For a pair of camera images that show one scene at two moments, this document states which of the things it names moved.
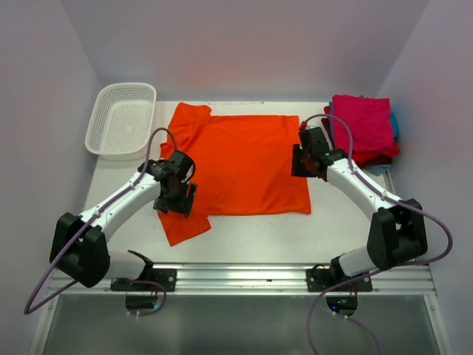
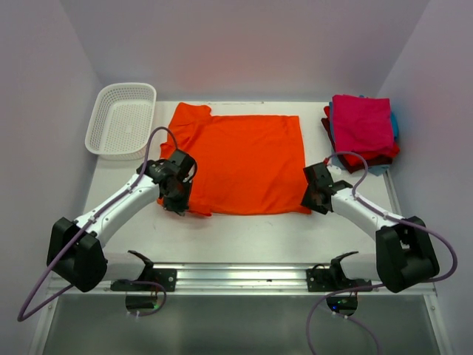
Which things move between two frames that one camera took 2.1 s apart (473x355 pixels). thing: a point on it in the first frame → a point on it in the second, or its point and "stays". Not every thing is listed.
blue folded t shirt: [395, 125] stays
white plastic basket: [123, 118] stays
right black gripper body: [300, 163] → [309, 200]
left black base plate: [168, 277] stays
